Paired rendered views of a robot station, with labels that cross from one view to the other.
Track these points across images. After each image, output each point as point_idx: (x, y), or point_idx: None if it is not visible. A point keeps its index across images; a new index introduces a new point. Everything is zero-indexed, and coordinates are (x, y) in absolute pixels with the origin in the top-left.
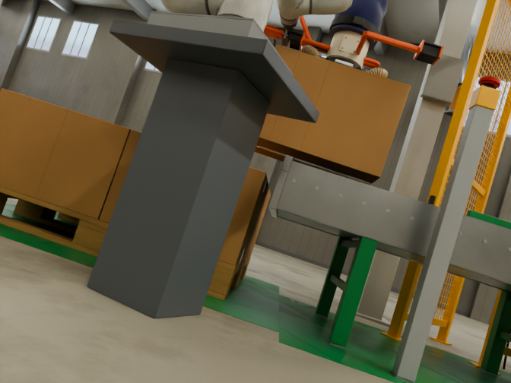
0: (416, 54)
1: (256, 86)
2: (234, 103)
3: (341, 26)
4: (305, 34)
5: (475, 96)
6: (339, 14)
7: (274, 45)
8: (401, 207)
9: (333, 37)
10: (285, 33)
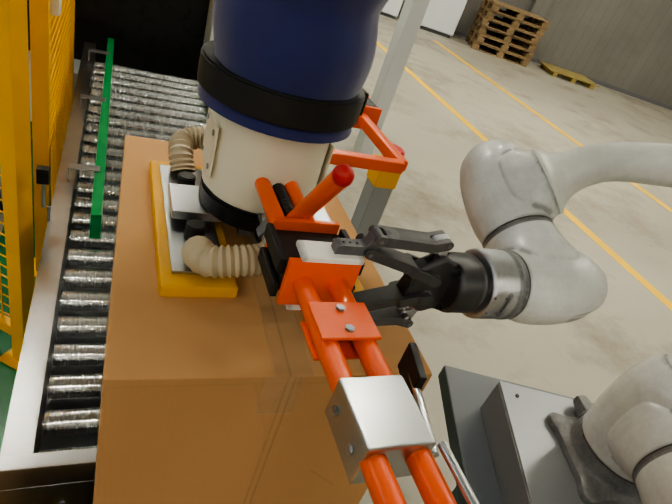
0: (357, 125)
1: None
2: None
3: (347, 136)
4: (323, 221)
5: (392, 177)
6: (348, 89)
7: (575, 399)
8: None
9: (301, 153)
10: (412, 313)
